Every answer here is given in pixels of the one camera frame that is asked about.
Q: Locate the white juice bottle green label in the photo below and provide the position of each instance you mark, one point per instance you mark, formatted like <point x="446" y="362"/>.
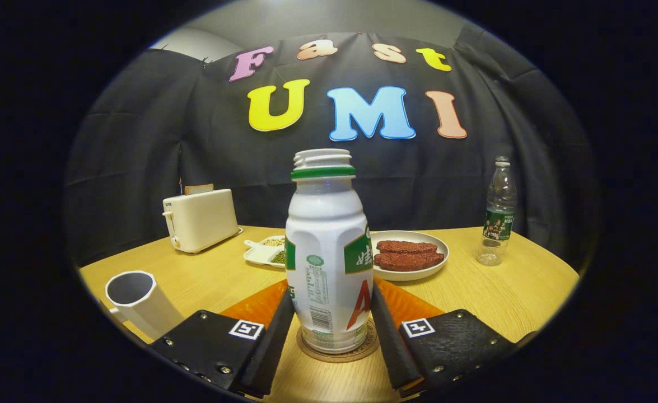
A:
<point x="326" y="246"/>

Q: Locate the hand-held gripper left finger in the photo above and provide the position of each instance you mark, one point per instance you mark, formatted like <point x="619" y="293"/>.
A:
<point x="272" y="358"/>

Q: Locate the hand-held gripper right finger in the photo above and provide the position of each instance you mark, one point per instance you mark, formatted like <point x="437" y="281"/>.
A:
<point x="390" y="358"/>

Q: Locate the brown meat piece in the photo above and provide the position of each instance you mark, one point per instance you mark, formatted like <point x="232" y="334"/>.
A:
<point x="410" y="261"/>
<point x="407" y="246"/>

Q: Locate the clear plastic water bottle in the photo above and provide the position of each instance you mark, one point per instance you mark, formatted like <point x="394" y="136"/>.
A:
<point x="498" y="224"/>

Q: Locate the white divided condiment dish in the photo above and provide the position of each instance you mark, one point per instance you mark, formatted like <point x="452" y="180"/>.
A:
<point x="261" y="254"/>

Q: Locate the cream toaster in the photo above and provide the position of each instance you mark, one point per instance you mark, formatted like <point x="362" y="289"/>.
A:
<point x="202" y="221"/>

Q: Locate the bread slice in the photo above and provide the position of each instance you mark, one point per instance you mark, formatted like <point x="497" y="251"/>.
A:
<point x="199" y="189"/>

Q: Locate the white round plate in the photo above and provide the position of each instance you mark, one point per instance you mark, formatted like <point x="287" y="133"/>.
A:
<point x="407" y="275"/>

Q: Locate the wooden table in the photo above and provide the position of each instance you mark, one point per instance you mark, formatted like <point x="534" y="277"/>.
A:
<point x="502" y="296"/>

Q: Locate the round brown coaster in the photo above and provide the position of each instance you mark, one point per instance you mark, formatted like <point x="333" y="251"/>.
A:
<point x="337" y="357"/>

